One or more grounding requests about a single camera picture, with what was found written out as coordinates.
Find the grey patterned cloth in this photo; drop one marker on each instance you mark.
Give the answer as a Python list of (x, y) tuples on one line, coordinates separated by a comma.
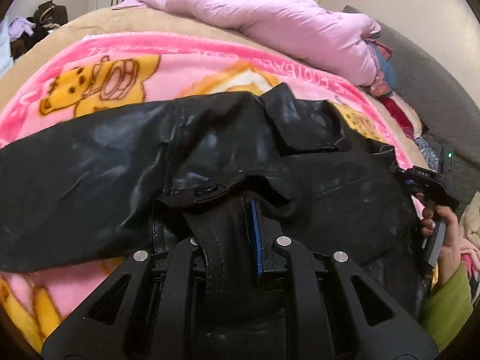
[(425, 152)]

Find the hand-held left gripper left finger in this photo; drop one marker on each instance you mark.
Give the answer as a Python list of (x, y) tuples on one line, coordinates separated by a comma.
[(182, 270)]

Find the person's right hand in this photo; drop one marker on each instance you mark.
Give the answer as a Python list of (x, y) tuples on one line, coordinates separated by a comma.
[(450, 236)]

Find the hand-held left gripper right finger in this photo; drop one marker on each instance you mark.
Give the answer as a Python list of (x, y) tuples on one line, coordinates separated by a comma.
[(257, 240)]

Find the black leather jacket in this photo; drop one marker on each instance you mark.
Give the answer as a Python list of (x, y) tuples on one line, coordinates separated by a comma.
[(112, 180)]

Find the pink printed blanket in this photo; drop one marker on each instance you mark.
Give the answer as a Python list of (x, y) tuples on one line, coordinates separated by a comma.
[(157, 71)]

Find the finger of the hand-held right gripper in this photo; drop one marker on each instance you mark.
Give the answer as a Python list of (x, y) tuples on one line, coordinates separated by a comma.
[(404, 177)]

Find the floral blue pillow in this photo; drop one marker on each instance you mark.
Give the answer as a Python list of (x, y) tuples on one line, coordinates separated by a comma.
[(384, 67)]

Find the person's right forearm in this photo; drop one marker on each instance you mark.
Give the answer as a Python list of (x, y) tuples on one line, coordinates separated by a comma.
[(446, 307)]

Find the pile of clothes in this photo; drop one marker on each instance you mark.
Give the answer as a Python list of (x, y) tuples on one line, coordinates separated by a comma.
[(33, 26)]

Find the pink cloth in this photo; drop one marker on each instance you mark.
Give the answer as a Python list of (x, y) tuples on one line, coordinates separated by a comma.
[(470, 228)]

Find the pink quilt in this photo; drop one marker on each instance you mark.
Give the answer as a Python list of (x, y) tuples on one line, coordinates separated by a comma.
[(285, 26)]

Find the grey quilted headboard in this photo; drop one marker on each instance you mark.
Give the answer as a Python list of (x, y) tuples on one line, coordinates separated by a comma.
[(431, 82)]

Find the red patterned pillow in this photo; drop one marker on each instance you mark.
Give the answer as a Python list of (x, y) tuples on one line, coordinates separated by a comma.
[(397, 114)]

